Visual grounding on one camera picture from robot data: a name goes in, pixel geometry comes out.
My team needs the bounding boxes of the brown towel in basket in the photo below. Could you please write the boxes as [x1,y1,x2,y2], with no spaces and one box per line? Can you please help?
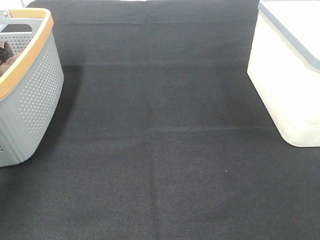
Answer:
[0,41,21,76]

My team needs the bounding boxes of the black fabric table mat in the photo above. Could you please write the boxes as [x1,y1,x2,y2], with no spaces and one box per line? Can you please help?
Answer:
[0,0,320,240]

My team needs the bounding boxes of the grey perforated laundry basket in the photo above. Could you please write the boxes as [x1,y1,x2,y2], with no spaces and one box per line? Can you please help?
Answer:
[0,8,64,167]

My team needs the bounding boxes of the white plastic storage basket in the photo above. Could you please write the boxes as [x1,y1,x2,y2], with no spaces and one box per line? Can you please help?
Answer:
[247,0,320,147]

